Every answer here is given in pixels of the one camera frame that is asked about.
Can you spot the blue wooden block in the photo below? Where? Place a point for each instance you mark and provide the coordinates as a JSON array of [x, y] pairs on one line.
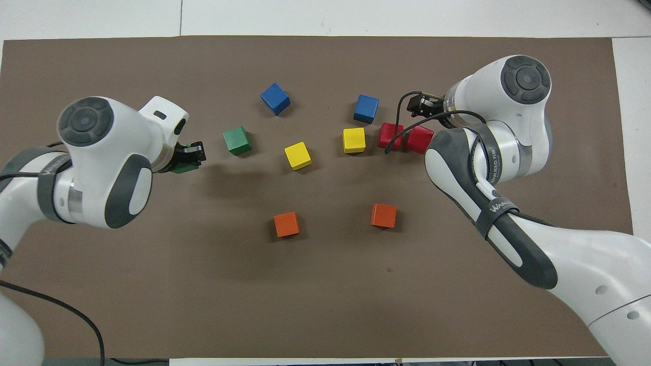
[[366, 108], [275, 98]]

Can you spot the green wooden block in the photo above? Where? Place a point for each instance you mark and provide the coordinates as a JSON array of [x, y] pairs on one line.
[[184, 169], [237, 140]]

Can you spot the brown table mat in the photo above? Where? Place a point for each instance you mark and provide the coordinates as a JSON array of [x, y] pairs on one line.
[[325, 295]]

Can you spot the red wooden block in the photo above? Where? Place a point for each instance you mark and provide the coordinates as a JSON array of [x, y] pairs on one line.
[[419, 140], [389, 133]]

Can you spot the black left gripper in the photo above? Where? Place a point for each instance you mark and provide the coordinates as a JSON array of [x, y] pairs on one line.
[[178, 158]]

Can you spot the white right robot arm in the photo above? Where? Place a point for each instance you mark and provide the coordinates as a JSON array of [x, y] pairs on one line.
[[585, 264]]

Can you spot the yellow wooden block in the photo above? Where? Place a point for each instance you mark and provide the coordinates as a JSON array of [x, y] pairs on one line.
[[297, 155], [354, 140]]

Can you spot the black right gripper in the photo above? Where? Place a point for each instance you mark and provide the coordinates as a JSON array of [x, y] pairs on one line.
[[432, 107]]

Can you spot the orange wooden block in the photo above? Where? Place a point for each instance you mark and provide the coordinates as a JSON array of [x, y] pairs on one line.
[[287, 224], [383, 215]]

